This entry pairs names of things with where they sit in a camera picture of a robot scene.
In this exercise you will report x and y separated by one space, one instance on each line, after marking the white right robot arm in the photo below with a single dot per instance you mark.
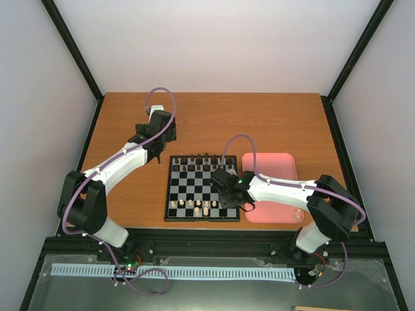
333 209

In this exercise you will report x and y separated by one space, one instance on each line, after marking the dark chess piece row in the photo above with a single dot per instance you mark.
201 163

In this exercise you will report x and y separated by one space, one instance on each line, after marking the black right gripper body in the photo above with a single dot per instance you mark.
229 202

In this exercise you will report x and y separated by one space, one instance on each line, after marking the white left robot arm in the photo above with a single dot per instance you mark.
83 201

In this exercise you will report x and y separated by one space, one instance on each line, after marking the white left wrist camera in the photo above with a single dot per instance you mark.
154 108

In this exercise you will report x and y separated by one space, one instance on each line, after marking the black frame post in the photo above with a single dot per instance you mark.
370 29
71 45

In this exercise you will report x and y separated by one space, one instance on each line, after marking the right black frame post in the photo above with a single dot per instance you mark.
370 29

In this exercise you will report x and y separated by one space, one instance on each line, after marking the black white chessboard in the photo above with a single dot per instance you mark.
195 186

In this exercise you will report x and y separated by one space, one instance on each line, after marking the light blue cable duct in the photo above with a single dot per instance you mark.
177 273

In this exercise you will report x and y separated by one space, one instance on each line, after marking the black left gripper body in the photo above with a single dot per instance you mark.
172 137

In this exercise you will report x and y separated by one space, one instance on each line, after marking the pink tray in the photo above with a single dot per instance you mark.
276 165

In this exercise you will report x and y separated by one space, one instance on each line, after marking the left black frame post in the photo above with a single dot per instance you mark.
71 45

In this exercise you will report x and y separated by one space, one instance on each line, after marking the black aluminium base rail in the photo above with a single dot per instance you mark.
239 243

